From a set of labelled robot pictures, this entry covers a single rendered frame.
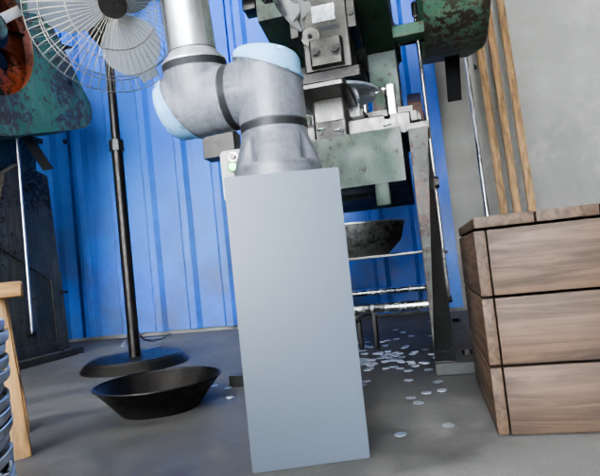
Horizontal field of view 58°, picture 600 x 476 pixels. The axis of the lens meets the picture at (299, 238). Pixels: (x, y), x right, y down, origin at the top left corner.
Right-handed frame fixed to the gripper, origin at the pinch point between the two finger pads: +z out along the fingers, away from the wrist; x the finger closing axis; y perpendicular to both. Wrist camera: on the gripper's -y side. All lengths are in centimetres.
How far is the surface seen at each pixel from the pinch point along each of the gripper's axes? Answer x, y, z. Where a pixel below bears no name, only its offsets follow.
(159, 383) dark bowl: -65, -26, 73
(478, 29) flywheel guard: 47, 19, 17
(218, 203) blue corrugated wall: 36, -155, 38
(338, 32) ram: 21.9, -8.9, 1.4
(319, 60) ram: 13.0, -11.4, 7.5
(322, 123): 1.8, -7.0, 25.4
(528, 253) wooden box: -27, 64, 60
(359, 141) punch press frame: 1.8, 4.7, 33.9
